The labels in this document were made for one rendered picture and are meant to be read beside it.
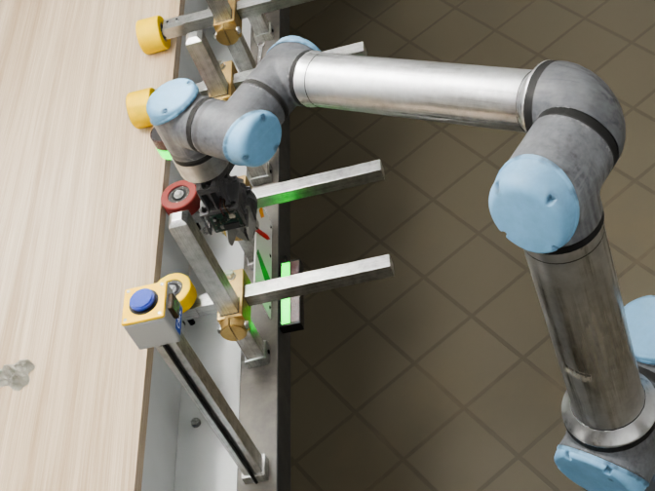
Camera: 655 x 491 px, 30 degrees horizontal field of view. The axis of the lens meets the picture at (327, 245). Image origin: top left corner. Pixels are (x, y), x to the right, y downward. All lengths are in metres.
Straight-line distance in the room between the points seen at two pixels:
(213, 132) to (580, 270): 0.62
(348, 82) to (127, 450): 0.76
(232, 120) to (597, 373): 0.66
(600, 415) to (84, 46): 1.65
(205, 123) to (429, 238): 1.61
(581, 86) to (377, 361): 1.73
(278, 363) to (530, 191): 1.02
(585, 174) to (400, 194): 2.07
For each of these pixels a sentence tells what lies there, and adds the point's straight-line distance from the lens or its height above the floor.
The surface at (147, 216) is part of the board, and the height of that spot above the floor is 0.90.
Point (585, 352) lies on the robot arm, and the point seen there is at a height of 1.10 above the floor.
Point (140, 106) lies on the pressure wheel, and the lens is 2.64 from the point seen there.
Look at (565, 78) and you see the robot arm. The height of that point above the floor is 1.45.
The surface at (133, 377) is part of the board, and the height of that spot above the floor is 0.90.
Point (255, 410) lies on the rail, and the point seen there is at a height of 0.70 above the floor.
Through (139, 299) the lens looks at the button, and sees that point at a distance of 1.88.
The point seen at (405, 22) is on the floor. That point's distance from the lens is 4.14.
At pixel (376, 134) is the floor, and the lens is 3.78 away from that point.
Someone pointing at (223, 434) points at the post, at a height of 0.87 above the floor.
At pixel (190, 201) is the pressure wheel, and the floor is 0.91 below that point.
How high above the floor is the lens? 2.53
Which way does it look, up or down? 46 degrees down
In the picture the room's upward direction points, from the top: 25 degrees counter-clockwise
